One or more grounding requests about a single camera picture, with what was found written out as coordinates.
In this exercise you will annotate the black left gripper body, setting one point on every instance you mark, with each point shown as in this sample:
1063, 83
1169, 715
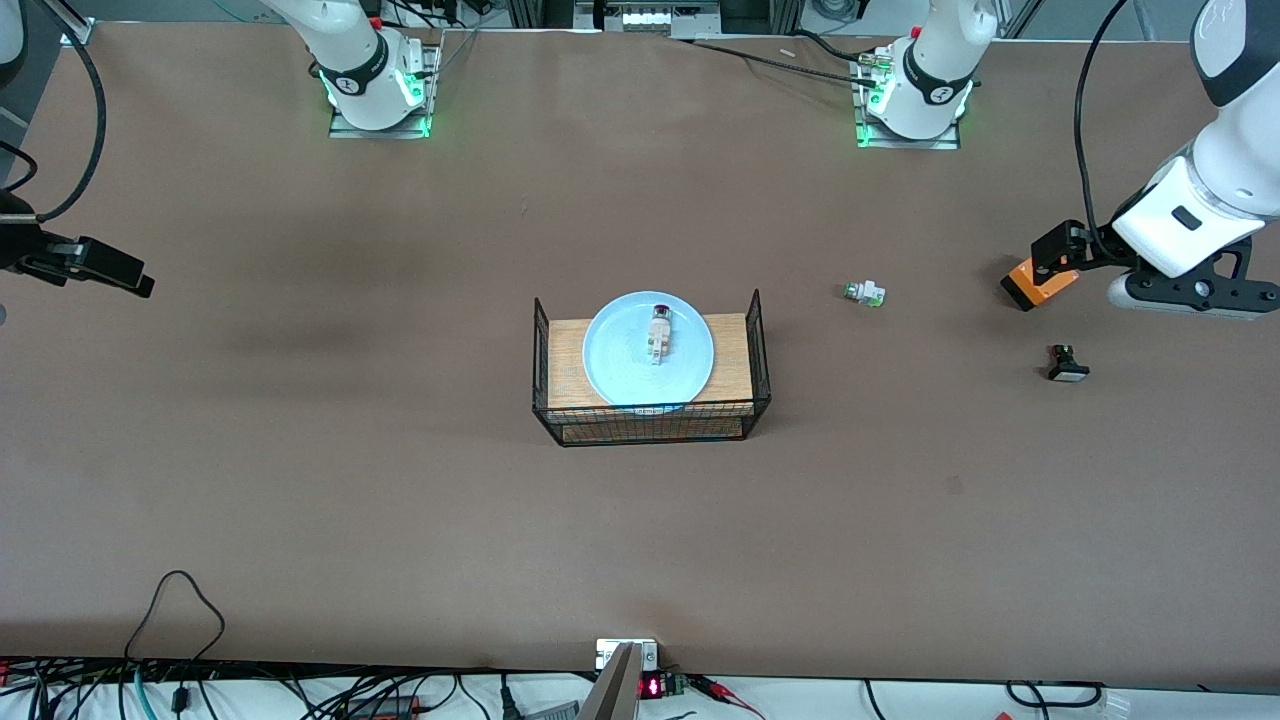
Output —
1093, 248

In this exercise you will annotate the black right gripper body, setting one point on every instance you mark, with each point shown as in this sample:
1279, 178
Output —
14, 246

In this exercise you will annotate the red push button switch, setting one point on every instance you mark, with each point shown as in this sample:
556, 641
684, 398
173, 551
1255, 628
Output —
658, 340

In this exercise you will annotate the light blue round plate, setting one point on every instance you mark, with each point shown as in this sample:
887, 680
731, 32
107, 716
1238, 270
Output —
620, 372

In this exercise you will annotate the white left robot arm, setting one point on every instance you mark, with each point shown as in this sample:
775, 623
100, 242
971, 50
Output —
1240, 150

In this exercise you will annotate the white lit electronics unit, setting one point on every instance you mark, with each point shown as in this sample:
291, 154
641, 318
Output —
645, 18

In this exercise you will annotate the black power adapter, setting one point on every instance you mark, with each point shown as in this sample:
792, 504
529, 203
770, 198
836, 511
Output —
385, 707

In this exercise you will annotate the red clip test lead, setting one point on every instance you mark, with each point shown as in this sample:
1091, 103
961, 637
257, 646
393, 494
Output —
715, 686

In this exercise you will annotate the red digit display module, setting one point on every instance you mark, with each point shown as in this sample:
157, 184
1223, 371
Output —
652, 687

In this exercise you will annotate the orange button enclosure box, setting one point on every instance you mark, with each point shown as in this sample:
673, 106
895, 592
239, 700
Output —
1045, 290

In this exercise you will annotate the black white-capped button switch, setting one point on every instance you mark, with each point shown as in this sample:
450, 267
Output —
1068, 370

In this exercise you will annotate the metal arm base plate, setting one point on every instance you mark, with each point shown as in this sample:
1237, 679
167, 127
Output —
910, 144
380, 133

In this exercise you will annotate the green push button switch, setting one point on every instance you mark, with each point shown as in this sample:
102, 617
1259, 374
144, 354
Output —
866, 293

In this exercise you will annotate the aluminium frame profile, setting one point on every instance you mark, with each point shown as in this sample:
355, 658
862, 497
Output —
70, 25

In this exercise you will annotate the grey metal camera bracket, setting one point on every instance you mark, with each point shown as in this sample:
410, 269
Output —
615, 690

